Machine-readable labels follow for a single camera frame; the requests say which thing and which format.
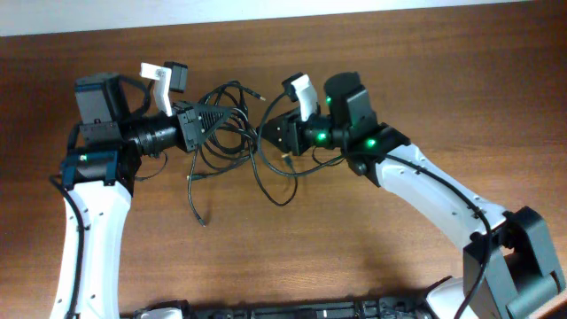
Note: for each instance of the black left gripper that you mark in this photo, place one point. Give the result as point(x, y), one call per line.
point(192, 129)

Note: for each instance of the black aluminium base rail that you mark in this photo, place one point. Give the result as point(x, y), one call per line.
point(382, 308)

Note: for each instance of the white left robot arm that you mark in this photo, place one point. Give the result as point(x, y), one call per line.
point(97, 177)

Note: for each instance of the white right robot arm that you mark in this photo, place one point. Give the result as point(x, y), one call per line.
point(510, 266)

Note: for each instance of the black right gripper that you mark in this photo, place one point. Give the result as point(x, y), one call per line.
point(297, 132)

